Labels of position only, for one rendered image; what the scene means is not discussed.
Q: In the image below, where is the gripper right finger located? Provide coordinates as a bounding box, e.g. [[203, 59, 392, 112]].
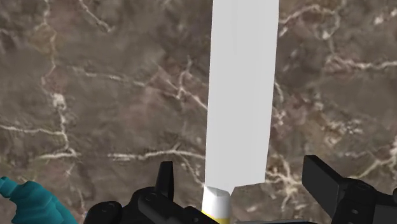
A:
[[302, 155, 397, 224]]

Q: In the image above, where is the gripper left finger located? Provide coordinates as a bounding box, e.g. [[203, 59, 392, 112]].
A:
[[83, 160, 220, 224]]

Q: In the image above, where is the teal figure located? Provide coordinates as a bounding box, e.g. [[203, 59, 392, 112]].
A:
[[0, 176, 78, 224]]

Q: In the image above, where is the white blade knife yellow handle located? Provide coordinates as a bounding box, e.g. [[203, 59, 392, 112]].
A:
[[201, 0, 280, 224]]

